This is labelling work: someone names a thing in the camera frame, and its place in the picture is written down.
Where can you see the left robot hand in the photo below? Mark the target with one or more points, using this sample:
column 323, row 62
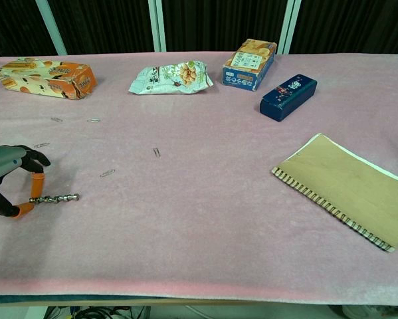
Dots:
column 2, row 159

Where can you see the metal paper clip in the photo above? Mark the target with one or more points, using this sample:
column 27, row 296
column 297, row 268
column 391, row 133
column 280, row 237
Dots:
column 93, row 120
column 157, row 152
column 41, row 145
column 107, row 173
column 56, row 119

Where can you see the orange biscuit box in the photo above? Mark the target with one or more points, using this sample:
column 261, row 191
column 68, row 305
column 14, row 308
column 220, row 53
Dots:
column 46, row 78

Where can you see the black pleated curtain panel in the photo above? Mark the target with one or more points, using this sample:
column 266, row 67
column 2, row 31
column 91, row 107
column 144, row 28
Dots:
column 102, row 25
column 351, row 25
column 225, row 21
column 12, row 26

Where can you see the white nut snack bag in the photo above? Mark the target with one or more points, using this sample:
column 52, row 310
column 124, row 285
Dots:
column 172, row 78

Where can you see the pink table cloth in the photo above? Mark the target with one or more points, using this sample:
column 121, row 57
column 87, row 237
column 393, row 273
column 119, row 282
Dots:
column 198, row 232

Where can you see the blue and orange cracker box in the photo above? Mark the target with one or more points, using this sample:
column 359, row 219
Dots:
column 248, row 66

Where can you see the dark blue long box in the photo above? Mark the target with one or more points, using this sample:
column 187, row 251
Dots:
column 288, row 96

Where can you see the brown spiral notebook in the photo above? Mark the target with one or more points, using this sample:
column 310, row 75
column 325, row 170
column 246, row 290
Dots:
column 345, row 186

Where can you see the white partition post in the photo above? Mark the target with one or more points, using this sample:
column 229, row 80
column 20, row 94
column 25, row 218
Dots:
column 157, row 26
column 290, row 26
column 52, row 30

